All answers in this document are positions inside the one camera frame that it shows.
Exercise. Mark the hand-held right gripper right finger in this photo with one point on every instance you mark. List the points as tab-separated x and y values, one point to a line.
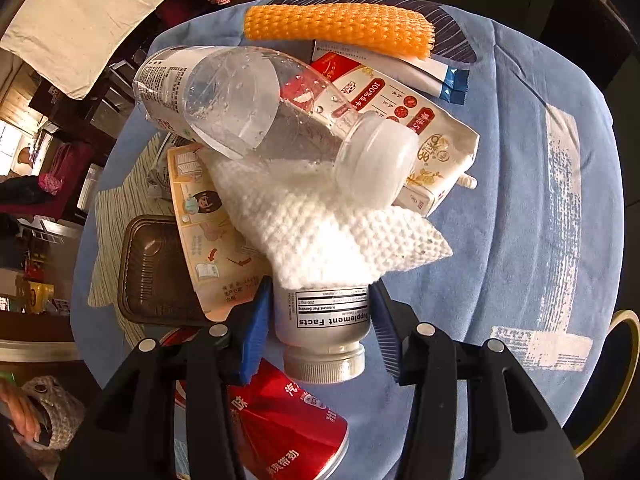
385	335

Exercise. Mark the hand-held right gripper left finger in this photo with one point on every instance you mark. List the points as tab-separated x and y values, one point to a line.
255	330

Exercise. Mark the white supplement bottle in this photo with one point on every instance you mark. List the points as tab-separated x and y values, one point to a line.
320	340

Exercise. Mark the red soda can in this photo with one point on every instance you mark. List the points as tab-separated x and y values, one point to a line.
290	420

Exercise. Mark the beige illustrated carton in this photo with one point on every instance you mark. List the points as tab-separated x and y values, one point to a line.
210	240

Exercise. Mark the brown plastic tray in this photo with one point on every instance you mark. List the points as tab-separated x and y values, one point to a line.
150	270

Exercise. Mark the white knitted cloth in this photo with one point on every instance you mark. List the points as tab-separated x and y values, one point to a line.
320	220

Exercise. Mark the clear plastic water bottle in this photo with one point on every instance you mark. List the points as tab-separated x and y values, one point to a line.
240	100

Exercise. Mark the blue bin with yellow rim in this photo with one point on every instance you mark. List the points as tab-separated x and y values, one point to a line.
620	320

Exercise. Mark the orange foam net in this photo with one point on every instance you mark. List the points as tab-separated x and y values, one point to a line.
340	27

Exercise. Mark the person's left hand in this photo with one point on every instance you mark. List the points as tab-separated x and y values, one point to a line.
17	410

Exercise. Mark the blue printed tablecloth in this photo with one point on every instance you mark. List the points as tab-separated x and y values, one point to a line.
510	210

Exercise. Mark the white and red milk carton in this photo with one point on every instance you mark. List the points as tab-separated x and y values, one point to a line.
430	130

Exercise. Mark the pink plastic bag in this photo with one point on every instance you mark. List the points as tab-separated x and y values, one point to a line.
50	182

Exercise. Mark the white sachet with blue end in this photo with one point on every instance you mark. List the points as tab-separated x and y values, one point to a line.
450	85

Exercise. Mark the white cloth cover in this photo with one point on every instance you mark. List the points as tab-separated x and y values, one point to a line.
85	20

